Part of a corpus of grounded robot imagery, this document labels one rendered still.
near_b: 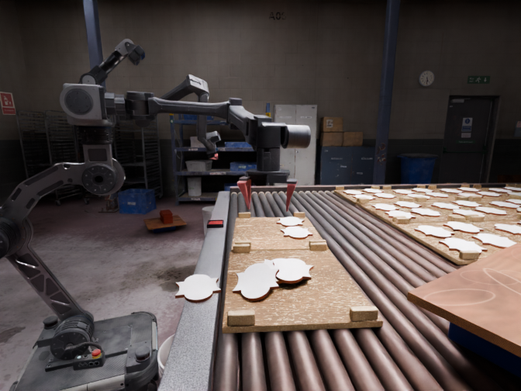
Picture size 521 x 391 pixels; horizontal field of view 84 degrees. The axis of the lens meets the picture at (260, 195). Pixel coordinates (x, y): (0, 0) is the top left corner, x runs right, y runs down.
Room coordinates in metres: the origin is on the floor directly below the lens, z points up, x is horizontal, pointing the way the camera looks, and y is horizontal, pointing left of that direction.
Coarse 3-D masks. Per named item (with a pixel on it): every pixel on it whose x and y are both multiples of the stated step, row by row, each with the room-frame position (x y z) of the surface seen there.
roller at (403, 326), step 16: (304, 208) 1.63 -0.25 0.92; (336, 256) 0.99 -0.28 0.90; (352, 272) 0.85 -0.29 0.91; (368, 288) 0.74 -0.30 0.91; (384, 304) 0.66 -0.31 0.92; (400, 320) 0.59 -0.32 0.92; (400, 336) 0.57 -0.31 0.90; (416, 336) 0.54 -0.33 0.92; (416, 352) 0.51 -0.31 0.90; (432, 352) 0.49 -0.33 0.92; (432, 368) 0.47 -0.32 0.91; (448, 368) 0.45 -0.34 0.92; (448, 384) 0.43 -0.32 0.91; (464, 384) 0.42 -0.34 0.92
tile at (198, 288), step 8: (192, 280) 0.77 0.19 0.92; (200, 280) 0.77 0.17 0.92; (208, 280) 0.77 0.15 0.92; (216, 280) 0.77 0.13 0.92; (184, 288) 0.73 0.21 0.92; (192, 288) 0.73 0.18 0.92; (200, 288) 0.73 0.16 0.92; (208, 288) 0.73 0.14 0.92; (216, 288) 0.73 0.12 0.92; (176, 296) 0.69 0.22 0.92; (184, 296) 0.70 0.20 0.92; (192, 296) 0.68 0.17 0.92; (200, 296) 0.68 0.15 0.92; (208, 296) 0.68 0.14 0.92
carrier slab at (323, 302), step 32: (256, 256) 0.91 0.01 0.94; (288, 256) 0.91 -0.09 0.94; (320, 256) 0.91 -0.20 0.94; (288, 288) 0.71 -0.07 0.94; (320, 288) 0.71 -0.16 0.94; (352, 288) 0.71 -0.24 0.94; (224, 320) 0.57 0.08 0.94; (256, 320) 0.57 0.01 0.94; (288, 320) 0.57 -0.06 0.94; (320, 320) 0.57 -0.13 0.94
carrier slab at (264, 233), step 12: (240, 228) 1.21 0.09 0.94; (252, 228) 1.21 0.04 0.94; (264, 228) 1.21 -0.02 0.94; (276, 228) 1.21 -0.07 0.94; (312, 228) 1.21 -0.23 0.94; (252, 240) 1.06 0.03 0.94; (264, 240) 1.06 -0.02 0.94; (276, 240) 1.06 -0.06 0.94; (288, 240) 1.06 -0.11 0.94; (300, 240) 1.06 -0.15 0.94
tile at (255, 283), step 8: (256, 264) 0.77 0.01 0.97; (264, 264) 0.76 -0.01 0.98; (248, 272) 0.74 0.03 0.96; (256, 272) 0.73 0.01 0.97; (264, 272) 0.73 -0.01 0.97; (272, 272) 0.72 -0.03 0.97; (240, 280) 0.71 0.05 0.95; (248, 280) 0.71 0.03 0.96; (256, 280) 0.70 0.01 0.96; (264, 280) 0.70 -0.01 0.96; (272, 280) 0.69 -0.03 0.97; (240, 288) 0.68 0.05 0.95; (248, 288) 0.68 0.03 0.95; (256, 288) 0.67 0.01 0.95; (264, 288) 0.67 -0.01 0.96; (272, 288) 0.67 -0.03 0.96; (248, 296) 0.65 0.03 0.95; (256, 296) 0.64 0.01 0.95; (264, 296) 0.65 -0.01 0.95
